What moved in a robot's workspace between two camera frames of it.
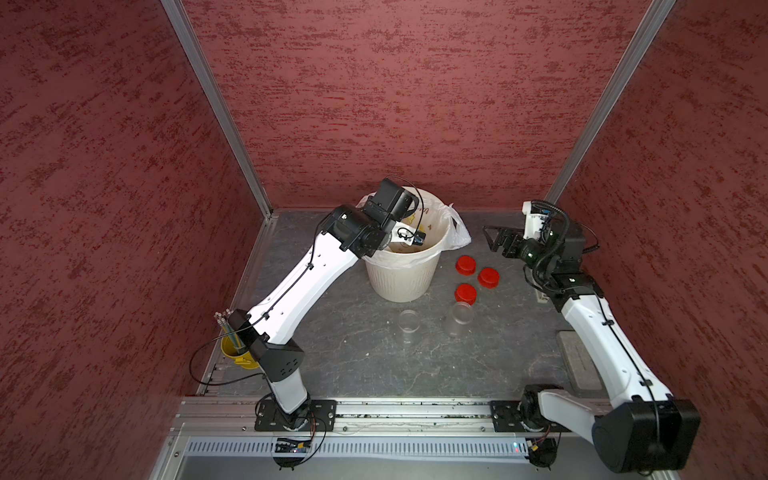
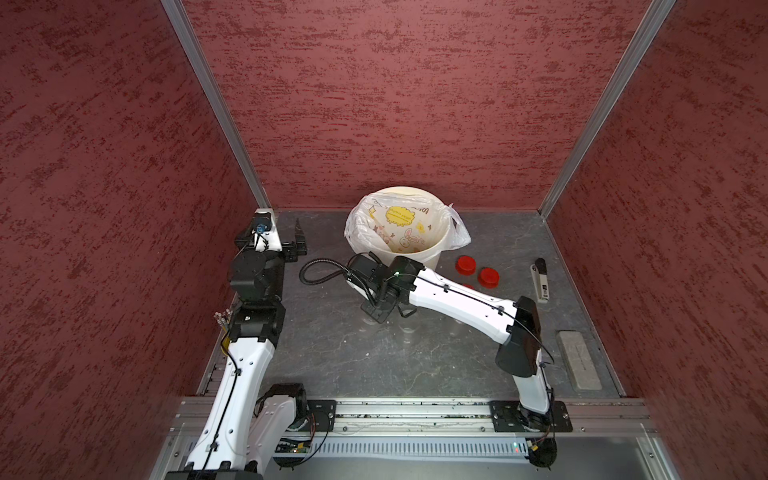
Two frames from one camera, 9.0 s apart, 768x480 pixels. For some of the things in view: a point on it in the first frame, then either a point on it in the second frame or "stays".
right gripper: x=514 y=236 -> x=380 y=312
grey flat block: x=583 y=377 stays
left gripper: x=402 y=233 -> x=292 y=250
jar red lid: x=466 y=265 stays
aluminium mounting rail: x=212 y=416 stays
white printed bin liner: x=439 y=221 stays
